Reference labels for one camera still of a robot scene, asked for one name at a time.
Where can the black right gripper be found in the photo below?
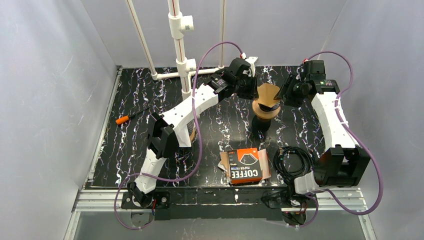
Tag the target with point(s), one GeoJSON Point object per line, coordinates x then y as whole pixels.
{"type": "Point", "coordinates": [288, 90]}

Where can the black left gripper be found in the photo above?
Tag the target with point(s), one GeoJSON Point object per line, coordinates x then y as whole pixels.
{"type": "Point", "coordinates": [249, 86]}

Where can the brown paper coffee filter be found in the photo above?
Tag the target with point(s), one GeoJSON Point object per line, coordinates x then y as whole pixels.
{"type": "Point", "coordinates": [266, 94]}

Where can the red and black carafe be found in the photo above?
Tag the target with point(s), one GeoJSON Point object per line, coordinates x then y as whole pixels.
{"type": "Point", "coordinates": [260, 125]}

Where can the wooden ring dripper holder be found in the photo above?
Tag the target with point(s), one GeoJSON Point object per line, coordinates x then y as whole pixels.
{"type": "Point", "coordinates": [191, 131]}

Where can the orange coffee filter package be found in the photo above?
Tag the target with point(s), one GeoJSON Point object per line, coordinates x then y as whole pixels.
{"type": "Point", "coordinates": [245, 166]}

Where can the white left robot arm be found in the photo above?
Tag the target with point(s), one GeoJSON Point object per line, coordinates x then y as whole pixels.
{"type": "Point", "coordinates": [168, 131]}

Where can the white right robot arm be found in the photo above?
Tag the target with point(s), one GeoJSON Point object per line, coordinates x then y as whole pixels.
{"type": "Point", "coordinates": [344, 161]}

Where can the white PVC pipe stand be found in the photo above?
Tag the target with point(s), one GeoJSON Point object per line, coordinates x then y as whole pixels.
{"type": "Point", "coordinates": [179, 24]}

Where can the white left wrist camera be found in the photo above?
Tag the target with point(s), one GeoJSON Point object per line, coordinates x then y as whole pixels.
{"type": "Point", "coordinates": [252, 60]}

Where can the orange handled screwdriver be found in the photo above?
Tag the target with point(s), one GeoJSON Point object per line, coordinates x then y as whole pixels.
{"type": "Point", "coordinates": [127, 118]}

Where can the aluminium frame rail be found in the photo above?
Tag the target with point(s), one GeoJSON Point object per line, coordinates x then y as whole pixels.
{"type": "Point", "coordinates": [213, 213]}

